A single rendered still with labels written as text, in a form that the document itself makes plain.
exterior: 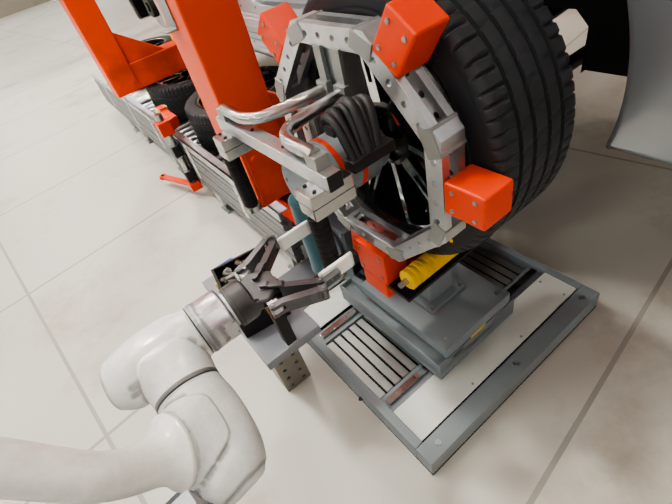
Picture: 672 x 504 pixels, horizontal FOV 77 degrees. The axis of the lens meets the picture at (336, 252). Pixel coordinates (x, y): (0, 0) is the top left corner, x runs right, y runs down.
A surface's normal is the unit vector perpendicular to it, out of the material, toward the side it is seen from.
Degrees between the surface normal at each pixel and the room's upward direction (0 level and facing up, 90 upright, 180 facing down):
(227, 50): 90
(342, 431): 0
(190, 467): 56
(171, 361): 26
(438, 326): 0
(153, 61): 90
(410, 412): 0
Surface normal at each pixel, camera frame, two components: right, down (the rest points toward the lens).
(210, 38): 0.60, 0.44
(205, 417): 0.40, -0.75
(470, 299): -0.22, -0.72
